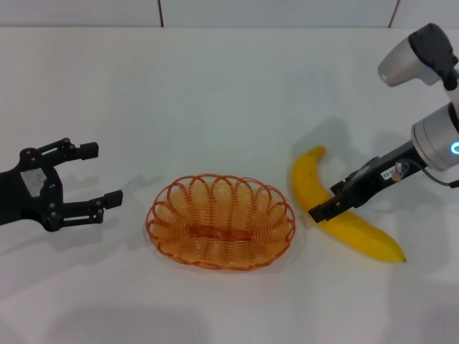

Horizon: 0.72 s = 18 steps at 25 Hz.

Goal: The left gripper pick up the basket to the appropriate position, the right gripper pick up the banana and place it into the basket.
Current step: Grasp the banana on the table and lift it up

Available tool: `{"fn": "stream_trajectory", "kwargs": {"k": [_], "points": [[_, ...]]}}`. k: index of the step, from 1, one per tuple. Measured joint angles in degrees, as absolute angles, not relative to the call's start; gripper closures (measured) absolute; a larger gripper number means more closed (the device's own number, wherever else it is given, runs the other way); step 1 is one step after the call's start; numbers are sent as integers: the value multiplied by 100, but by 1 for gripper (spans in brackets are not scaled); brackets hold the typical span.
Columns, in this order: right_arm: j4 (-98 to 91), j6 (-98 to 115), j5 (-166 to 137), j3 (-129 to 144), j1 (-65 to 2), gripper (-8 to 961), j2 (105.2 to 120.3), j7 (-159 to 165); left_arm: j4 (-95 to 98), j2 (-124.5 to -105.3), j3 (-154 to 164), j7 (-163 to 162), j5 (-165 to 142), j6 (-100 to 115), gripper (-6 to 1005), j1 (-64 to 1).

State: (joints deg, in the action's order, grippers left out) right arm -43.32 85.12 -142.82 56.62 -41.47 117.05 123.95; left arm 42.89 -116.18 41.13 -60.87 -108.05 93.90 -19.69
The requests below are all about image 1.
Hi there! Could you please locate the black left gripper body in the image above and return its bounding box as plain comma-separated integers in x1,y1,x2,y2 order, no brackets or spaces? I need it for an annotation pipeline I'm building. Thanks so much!
0,146,66,234

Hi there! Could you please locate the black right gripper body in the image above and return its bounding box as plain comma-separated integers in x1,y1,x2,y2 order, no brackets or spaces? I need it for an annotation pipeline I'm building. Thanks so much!
343,140,427,208

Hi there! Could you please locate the yellow banana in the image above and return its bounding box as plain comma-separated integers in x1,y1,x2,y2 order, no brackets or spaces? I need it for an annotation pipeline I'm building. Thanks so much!
290,145,407,264

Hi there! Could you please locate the orange wire basket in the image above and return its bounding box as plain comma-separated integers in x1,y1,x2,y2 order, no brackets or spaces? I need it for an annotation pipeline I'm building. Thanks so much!
145,173,296,273

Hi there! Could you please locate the gray cable with metal plug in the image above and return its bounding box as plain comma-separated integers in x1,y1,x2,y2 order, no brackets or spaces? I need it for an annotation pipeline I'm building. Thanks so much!
392,159,457,188

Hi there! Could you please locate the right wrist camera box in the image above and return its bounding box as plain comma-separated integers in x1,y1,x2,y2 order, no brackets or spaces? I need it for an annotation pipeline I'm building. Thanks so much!
377,23,459,105

